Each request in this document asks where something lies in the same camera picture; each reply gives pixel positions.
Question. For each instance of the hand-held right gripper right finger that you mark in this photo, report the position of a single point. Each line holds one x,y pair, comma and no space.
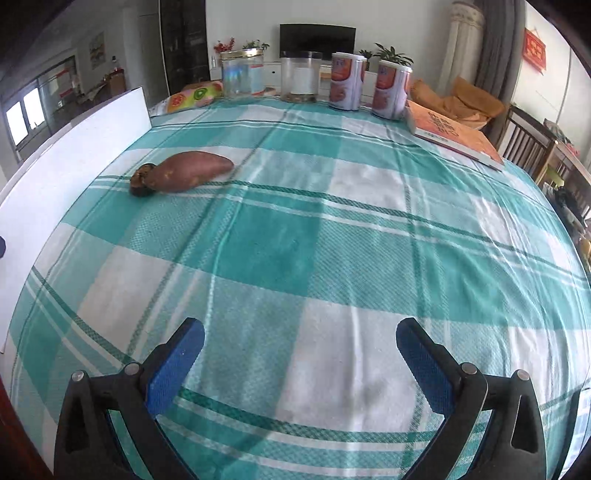
427,364

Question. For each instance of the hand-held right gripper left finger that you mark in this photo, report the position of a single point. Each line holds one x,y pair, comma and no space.
173,364

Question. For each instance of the small dark sweet potato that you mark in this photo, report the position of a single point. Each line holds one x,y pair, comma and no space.
141,181

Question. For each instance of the large sweet potato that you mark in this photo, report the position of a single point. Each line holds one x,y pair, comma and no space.
194,170

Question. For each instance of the white board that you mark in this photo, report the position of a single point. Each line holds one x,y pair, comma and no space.
69,175

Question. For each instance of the teal plaid tablecloth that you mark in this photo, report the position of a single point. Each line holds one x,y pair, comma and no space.
323,258

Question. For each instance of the orange book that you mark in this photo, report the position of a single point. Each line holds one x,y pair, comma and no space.
455,136

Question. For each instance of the fruit-print packet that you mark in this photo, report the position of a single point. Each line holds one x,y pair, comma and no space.
194,96

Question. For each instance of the orange bean bag chair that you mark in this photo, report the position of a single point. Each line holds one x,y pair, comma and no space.
466,104

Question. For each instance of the dark glass cabinet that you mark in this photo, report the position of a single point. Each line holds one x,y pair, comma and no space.
184,39

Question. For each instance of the clear jar gold lid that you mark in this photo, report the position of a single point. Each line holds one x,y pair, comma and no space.
241,76

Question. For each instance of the red flower sprig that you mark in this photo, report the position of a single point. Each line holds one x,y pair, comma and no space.
224,48

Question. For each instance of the white cabinet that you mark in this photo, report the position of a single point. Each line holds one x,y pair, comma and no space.
272,74

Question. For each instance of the green plant white pot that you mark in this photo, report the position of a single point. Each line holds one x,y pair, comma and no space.
392,54

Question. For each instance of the small potted plant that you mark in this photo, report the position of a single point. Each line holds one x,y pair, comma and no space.
366,57

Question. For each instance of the clear jar black lid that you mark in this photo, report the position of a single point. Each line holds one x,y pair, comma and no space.
300,78

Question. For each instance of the white curtain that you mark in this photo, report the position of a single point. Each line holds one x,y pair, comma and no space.
461,46

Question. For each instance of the leafy green plant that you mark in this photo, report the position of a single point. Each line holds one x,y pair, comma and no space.
255,45

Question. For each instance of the grey curtain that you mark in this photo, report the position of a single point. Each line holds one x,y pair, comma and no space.
501,41

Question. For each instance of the black television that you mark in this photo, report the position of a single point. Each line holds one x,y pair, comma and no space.
316,39

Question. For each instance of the framed wall picture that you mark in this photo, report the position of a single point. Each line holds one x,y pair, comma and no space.
97,50

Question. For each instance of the red wall decoration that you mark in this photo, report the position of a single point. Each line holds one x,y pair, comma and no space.
535,50

